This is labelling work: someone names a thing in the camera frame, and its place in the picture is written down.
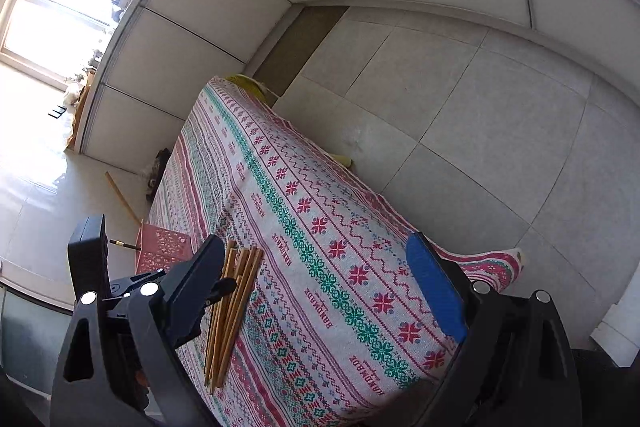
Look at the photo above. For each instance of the patterned woven tablecloth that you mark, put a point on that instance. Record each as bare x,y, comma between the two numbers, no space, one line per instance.
320,227

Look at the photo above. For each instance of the brown floor mat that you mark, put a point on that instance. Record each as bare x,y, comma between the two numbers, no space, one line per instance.
300,42

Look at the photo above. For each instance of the brown cardboard box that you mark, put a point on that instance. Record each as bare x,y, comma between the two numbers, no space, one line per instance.
82,112

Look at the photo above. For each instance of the wooden chopstick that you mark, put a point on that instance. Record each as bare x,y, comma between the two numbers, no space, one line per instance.
227,332
223,333
236,329
231,331
218,333
214,332

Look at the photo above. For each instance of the wooden stick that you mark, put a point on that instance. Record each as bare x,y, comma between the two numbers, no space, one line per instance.
122,199

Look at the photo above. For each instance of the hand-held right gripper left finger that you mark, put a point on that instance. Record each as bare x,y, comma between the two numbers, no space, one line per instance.
192,302

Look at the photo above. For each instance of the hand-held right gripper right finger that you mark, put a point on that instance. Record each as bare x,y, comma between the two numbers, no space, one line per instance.
435,292

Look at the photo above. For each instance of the pink perforated chopstick holder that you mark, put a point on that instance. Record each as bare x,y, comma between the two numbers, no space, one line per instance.
162,247

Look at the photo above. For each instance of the bright window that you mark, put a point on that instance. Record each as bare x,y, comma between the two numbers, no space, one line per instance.
65,2

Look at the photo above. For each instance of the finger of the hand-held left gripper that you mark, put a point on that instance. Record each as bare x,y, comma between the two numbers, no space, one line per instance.
223,291

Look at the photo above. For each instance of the black chopstick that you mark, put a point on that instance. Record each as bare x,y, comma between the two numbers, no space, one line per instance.
125,244

